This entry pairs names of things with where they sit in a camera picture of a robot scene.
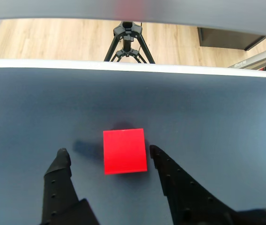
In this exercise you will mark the red cube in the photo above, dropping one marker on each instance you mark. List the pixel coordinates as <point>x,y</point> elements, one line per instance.
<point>124,152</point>

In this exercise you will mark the black tripod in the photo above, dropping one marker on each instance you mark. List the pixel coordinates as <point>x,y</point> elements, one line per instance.
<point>126,44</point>

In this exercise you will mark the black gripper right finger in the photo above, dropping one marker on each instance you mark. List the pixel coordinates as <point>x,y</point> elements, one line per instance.
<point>186,199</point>

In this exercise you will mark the dark blue-grey table mat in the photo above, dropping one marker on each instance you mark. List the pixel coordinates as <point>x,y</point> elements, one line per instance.
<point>217,117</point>

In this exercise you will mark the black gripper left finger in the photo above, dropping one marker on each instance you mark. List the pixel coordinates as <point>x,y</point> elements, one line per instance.
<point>58,187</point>

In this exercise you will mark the silver tripod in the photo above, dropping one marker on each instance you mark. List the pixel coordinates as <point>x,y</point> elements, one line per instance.
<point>252,61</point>

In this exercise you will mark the dark low cabinet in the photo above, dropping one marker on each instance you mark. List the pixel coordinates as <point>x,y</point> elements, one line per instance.
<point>224,38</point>

